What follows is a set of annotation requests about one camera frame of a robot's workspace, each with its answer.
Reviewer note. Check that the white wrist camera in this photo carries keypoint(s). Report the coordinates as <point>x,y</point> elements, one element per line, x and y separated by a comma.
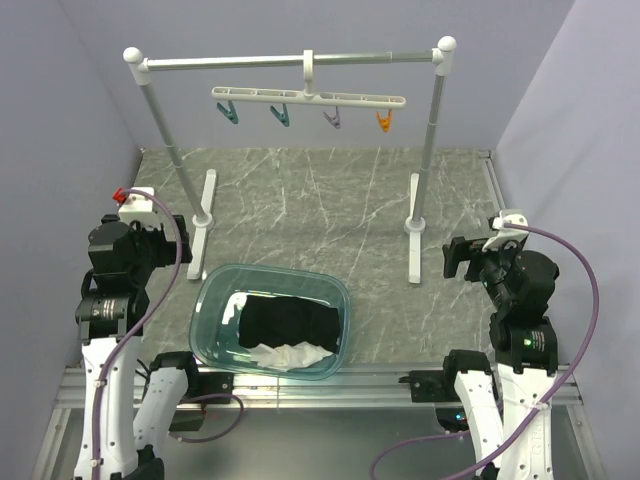
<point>504,224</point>
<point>136,209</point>

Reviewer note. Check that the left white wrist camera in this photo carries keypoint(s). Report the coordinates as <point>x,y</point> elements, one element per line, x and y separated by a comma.
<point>136,209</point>

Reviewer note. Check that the white metal drying rack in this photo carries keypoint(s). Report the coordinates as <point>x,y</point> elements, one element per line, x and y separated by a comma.
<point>440,56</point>

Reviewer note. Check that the aluminium mounting rail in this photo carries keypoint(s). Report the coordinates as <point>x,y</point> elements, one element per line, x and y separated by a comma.
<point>365,386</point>

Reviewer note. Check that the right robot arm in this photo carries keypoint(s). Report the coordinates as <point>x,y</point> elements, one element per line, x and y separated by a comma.
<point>508,419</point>

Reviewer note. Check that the orange clothespin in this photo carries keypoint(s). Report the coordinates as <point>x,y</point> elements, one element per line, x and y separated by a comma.
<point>385,121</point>

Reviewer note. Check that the teal clothespin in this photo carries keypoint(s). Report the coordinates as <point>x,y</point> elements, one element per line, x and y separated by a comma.
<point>281,115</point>
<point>228,110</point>

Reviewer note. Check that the translucent teal plastic basin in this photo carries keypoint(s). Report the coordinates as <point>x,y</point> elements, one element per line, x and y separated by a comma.
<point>213,334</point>

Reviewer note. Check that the teal clothespin far left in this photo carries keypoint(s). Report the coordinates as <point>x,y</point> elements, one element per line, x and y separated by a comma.
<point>228,110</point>

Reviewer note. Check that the black underwear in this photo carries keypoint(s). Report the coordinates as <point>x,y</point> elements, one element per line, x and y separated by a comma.
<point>278,321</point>

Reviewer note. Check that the white cloth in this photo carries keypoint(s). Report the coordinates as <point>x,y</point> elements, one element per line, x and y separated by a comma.
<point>288,357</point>

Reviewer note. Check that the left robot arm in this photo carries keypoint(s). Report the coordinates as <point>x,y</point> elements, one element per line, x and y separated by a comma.
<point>121,440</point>

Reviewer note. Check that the white plastic clip hanger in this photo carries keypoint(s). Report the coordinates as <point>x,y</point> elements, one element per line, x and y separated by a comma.
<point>307,96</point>

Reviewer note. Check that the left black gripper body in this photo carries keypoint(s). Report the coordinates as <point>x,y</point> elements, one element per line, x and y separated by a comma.
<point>154,248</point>

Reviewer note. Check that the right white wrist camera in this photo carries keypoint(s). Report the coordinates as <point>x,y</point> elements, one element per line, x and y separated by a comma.
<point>504,224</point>

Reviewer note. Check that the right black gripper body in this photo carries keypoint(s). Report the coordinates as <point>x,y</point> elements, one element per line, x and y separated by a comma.
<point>486,266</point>

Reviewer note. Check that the purple clothespin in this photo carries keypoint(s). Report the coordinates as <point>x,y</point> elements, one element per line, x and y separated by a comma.
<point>333,119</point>

